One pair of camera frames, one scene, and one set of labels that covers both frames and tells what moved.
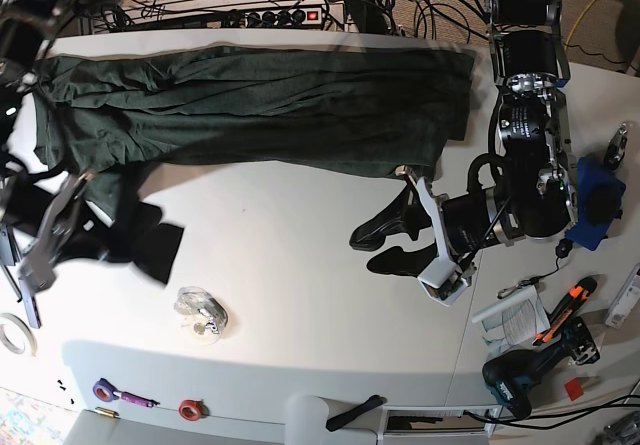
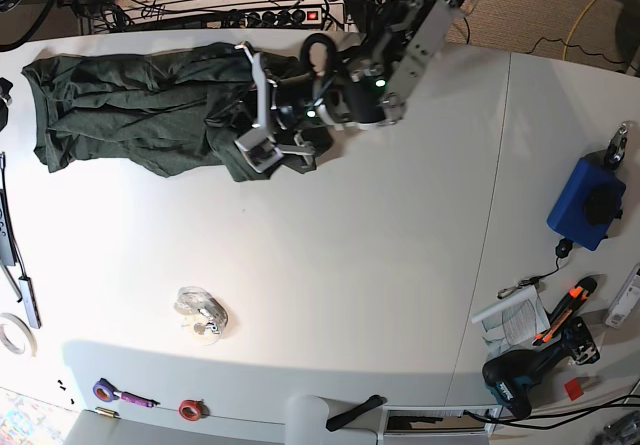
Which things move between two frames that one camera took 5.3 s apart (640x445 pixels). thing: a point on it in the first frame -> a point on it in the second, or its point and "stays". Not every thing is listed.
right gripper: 464,224 -> 287,106
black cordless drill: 506,373 stays
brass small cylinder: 106,411 stays
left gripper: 33,209 -> 5,100
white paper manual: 514,321 stays
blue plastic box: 599,192 stays
